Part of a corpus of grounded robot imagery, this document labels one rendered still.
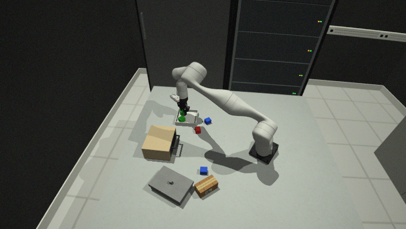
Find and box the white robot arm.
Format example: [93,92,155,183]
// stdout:
[170,62,278,156]

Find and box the blue block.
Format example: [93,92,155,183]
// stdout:
[200,167,207,175]
[204,117,211,125]

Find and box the brown cardboard box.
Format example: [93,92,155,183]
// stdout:
[195,175,218,198]

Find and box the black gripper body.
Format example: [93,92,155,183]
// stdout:
[180,97,188,107]

